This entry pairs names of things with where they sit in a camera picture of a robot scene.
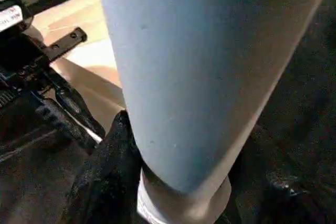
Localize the white plastic table leg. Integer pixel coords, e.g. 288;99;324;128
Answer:
93;0;334;224

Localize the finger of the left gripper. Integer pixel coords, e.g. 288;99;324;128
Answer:
33;76;106;154

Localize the white plastic table top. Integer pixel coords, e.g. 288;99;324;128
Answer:
31;0;127;145

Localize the black mat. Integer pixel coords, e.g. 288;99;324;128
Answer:
0;0;336;224

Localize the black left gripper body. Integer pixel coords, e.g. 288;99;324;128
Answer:
0;26;88;110

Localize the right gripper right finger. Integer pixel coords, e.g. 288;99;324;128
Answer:
225;140;336;224

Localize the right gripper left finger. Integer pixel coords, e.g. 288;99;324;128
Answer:
66;110;144;224

